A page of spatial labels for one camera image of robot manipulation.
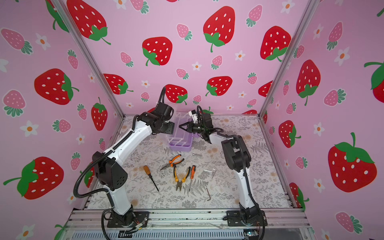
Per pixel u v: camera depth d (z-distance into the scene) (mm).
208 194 819
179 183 859
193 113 909
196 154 982
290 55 848
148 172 895
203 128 856
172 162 937
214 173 903
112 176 529
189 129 869
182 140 907
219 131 816
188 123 901
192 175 881
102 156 470
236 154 596
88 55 845
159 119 611
